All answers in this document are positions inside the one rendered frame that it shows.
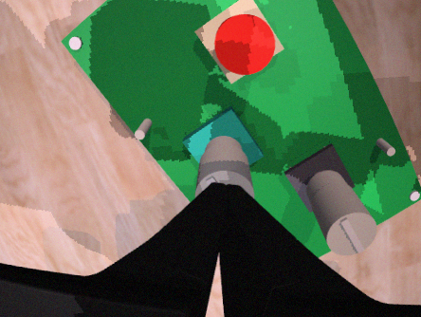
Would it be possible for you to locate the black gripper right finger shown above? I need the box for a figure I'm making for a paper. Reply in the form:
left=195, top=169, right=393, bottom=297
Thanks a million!
left=219, top=185, right=421, bottom=317

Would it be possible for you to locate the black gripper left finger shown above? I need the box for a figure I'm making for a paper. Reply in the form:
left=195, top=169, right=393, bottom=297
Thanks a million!
left=0, top=182, right=227, bottom=317

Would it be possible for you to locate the green circuit board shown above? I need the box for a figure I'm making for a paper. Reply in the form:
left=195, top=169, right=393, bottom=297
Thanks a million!
left=62, top=0, right=421, bottom=258

